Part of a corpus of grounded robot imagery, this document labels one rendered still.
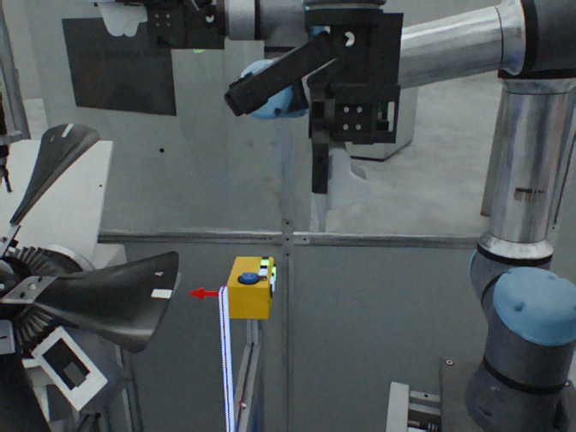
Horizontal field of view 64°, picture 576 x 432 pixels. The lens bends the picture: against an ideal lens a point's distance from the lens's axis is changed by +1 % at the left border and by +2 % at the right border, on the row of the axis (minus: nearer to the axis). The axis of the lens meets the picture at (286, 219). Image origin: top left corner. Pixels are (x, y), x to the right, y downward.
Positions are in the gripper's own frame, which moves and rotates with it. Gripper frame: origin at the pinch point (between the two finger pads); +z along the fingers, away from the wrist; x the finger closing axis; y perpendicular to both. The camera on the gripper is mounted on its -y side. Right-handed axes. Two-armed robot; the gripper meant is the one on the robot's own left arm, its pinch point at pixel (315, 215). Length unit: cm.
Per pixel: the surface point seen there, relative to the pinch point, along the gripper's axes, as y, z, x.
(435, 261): 42, 52, 96
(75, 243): -56, 27, 51
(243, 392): -15, 58, 37
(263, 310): -11, 42, 47
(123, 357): -62, 82, 79
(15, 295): -52, 25, 23
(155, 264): -29.7, 22.3, 31.1
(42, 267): -55, 26, 36
